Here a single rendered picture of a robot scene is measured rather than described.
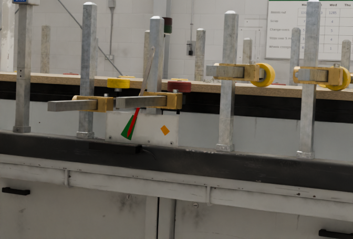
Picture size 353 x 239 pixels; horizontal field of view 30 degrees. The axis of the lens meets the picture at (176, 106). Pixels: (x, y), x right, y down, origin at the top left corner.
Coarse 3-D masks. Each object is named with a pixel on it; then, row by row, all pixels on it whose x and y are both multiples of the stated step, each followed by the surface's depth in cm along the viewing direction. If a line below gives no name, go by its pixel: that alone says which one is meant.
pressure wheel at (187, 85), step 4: (180, 80) 220; (168, 84) 220; (172, 84) 218; (176, 84) 217; (180, 84) 217; (184, 84) 218; (188, 84) 218; (168, 88) 219; (172, 88) 218; (176, 88) 217; (180, 88) 217; (184, 88) 218; (188, 88) 219; (180, 92) 220; (176, 112) 221
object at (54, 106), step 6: (48, 102) 197; (54, 102) 196; (60, 102) 198; (66, 102) 201; (72, 102) 204; (78, 102) 207; (84, 102) 211; (90, 102) 214; (96, 102) 218; (114, 102) 229; (48, 108) 197; (54, 108) 196; (60, 108) 198; (66, 108) 201; (72, 108) 205; (78, 108) 208; (84, 108) 211; (90, 108) 214; (96, 108) 218
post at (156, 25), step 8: (152, 24) 210; (160, 24) 210; (152, 32) 210; (160, 32) 210; (152, 40) 210; (160, 40) 210; (160, 48) 211; (160, 56) 211; (152, 64) 211; (160, 64) 212; (152, 72) 211; (160, 72) 212; (152, 80) 211; (160, 80) 212; (152, 88) 211; (160, 88) 213; (152, 112) 211
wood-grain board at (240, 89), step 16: (0, 80) 259; (32, 80) 253; (48, 80) 251; (64, 80) 248; (96, 80) 242; (176, 80) 288; (288, 96) 214; (320, 96) 210; (336, 96) 208; (352, 96) 206
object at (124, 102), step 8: (144, 96) 198; (152, 96) 201; (160, 96) 204; (184, 96) 222; (120, 104) 183; (128, 104) 184; (136, 104) 189; (144, 104) 194; (152, 104) 199; (160, 104) 204; (184, 104) 222
